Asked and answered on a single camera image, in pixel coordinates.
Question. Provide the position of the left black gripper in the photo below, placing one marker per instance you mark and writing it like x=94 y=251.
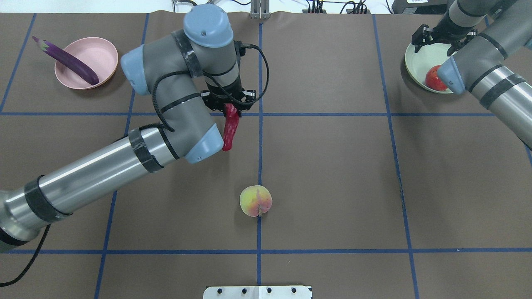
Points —
x=225 y=92

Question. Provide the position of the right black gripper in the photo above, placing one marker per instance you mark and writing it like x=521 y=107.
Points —
x=441 y=33

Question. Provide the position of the red chili pepper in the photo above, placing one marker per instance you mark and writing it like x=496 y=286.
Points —
x=232 y=116

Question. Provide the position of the red pomegranate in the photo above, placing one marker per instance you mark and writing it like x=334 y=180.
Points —
x=433 y=81

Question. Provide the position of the yellow pink peach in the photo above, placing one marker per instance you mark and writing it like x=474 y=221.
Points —
x=255 y=200

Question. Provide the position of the purple eggplant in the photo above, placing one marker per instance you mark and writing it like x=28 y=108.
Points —
x=68 y=60

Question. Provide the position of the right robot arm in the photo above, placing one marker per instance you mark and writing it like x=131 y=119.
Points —
x=482 y=34

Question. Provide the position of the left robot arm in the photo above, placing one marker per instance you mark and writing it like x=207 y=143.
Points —
x=187 y=73

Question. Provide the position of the green plate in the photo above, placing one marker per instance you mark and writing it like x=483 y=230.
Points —
x=419 y=63

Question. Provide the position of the pink plate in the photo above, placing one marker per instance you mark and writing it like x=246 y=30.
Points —
x=97 y=53

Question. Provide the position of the aluminium frame post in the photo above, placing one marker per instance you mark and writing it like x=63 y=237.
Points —
x=260 y=9

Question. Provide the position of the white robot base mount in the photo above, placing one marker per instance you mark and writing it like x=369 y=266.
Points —
x=259 y=292

